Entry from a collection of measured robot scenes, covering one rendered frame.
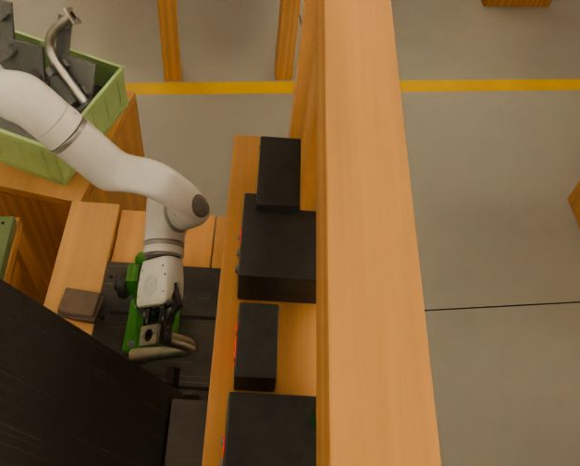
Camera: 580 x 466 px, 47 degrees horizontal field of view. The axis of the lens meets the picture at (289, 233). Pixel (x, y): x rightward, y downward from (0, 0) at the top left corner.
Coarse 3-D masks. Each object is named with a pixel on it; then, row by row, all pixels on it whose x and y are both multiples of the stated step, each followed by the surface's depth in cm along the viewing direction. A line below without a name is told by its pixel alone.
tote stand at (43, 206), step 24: (120, 120) 227; (120, 144) 232; (0, 168) 210; (0, 192) 210; (24, 192) 207; (48, 192) 207; (72, 192) 207; (96, 192) 218; (120, 192) 243; (24, 216) 218; (48, 216) 215; (48, 240) 228; (48, 264) 242
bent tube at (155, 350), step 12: (156, 324) 130; (144, 336) 131; (156, 336) 129; (180, 336) 135; (144, 348) 151; (156, 348) 148; (168, 348) 146; (180, 348) 135; (192, 348) 138; (132, 360) 153; (144, 360) 151
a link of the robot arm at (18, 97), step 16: (0, 80) 116; (16, 80) 116; (32, 80) 118; (0, 96) 116; (16, 96) 116; (32, 96) 117; (48, 96) 119; (0, 112) 118; (16, 112) 117; (32, 112) 117; (48, 112) 119; (64, 112) 121; (32, 128) 119; (48, 128) 119; (64, 128) 121; (48, 144) 122
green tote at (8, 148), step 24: (96, 72) 224; (120, 72) 217; (96, 96) 209; (120, 96) 223; (96, 120) 213; (0, 144) 204; (24, 144) 198; (24, 168) 208; (48, 168) 204; (72, 168) 209
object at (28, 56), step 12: (0, 0) 203; (0, 12) 203; (12, 12) 205; (0, 24) 207; (12, 24) 206; (0, 36) 209; (12, 36) 208; (0, 48) 212; (24, 48) 210; (36, 48) 209; (12, 60) 213; (24, 60) 212; (36, 60) 211
